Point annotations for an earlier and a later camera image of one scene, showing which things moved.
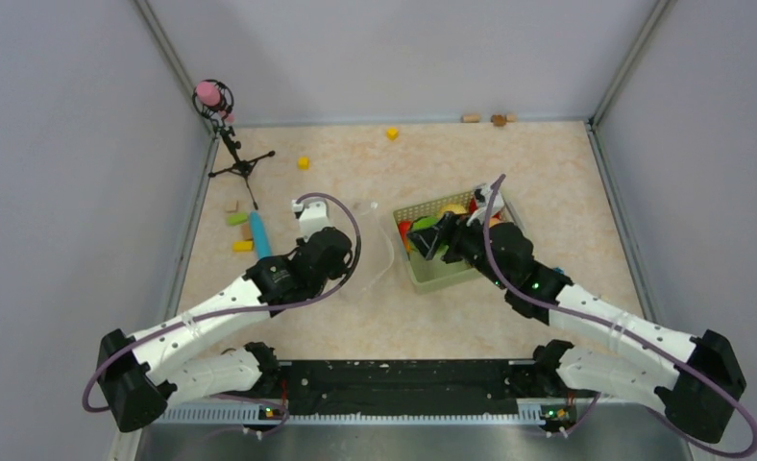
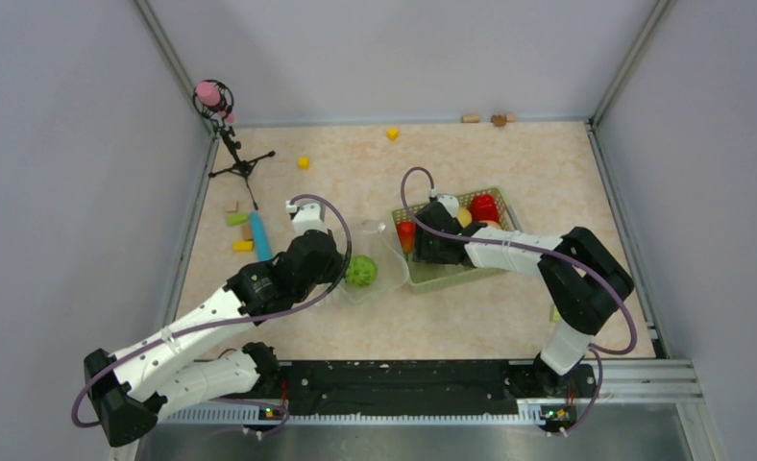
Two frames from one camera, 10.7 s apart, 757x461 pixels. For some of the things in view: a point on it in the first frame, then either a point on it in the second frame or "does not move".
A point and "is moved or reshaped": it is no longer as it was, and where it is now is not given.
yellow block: [242, 246] does not move
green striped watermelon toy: [425, 222] is moved or reshaped
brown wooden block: [246, 231] does not move
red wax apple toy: [403, 227] does not move
